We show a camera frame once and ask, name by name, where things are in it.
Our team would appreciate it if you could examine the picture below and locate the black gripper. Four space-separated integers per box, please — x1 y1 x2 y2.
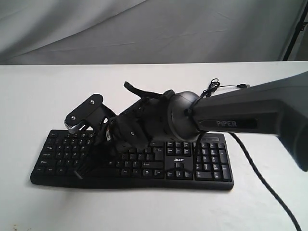
74 82 175 180

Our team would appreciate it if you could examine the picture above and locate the black USB cable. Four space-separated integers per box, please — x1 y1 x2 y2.
198 77 251 100

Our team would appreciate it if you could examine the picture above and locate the black Acer keyboard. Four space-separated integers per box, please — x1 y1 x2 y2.
30 130 234 191

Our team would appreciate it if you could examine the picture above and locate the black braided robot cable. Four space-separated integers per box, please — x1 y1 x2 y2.
231 133 303 231

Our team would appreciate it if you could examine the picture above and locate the grey backdrop cloth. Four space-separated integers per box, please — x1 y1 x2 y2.
0 0 306 65

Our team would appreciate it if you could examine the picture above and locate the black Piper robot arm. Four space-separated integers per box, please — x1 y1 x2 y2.
68 72 308 179

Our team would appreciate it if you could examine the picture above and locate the black tripod stand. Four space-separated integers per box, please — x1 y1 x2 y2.
282 0 308 61

